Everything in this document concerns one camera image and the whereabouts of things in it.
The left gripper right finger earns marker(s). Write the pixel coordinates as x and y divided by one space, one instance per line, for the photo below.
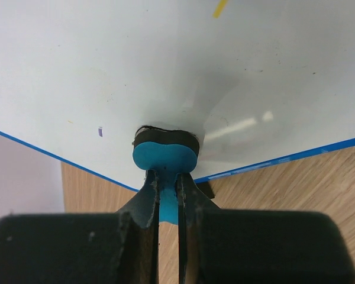
256 246

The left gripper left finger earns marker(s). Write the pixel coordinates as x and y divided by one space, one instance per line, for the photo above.
117 247

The blue whiteboard eraser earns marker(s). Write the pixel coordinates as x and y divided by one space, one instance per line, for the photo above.
167 153

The blue framed whiteboard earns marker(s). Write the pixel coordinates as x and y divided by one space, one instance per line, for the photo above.
260 83

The black whiteboard foot left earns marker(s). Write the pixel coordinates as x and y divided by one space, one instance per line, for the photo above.
206 189

